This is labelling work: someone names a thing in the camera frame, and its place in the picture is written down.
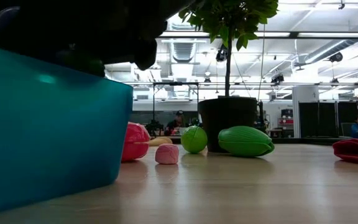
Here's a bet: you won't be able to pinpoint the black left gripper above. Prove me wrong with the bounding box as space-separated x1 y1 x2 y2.
20 0 195 71

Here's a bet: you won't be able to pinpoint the pink toy dragon fruit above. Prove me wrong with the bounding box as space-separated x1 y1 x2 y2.
121 121 151 162

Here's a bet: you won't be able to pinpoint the round green toy fruit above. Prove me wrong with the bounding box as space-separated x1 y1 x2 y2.
180 125 208 154

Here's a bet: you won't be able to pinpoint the small pink toy ball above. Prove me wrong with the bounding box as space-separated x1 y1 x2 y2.
154 143 180 165

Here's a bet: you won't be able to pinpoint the green toy corn husk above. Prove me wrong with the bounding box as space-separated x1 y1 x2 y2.
218 125 275 157

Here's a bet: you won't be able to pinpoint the small green leafy tree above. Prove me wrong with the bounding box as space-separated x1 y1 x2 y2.
178 0 279 98

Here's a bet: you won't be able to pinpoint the black plant pot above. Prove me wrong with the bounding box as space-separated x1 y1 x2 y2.
198 96 259 153

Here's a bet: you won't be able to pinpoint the teal plastic container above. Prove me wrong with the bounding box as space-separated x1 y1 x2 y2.
0 43 134 217

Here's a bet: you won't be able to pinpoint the shelf with red bins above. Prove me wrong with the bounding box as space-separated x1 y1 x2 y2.
280 108 295 138

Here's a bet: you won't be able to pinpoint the white pillar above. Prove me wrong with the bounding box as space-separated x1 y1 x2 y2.
291 86 319 139

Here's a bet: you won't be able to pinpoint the black partition panels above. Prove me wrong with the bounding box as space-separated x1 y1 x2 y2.
298 101 358 139

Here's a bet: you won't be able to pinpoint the red folded cloth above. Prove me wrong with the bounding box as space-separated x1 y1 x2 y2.
333 138 358 166

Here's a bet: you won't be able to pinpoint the black hanging ceiling camera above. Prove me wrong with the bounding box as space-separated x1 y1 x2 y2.
271 73 285 85
328 52 344 63
215 43 229 63

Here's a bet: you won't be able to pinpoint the black overhead frame rail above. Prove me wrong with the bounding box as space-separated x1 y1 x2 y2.
158 30 358 40

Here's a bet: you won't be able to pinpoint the black table edge rail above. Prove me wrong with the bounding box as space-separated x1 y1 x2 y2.
171 136 347 146

